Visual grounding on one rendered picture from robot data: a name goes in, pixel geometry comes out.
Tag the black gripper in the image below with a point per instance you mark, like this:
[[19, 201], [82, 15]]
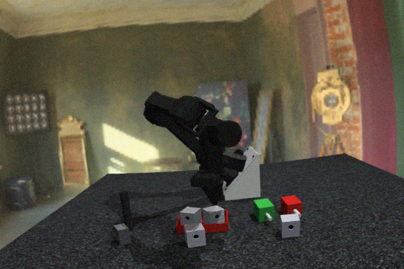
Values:
[[210, 180]]

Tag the red tray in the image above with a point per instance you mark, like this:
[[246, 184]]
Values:
[[209, 228]]

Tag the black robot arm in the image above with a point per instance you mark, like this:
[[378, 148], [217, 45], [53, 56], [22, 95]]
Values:
[[180, 116]]

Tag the red block with white pin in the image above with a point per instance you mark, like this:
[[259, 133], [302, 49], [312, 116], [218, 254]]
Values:
[[291, 205]]

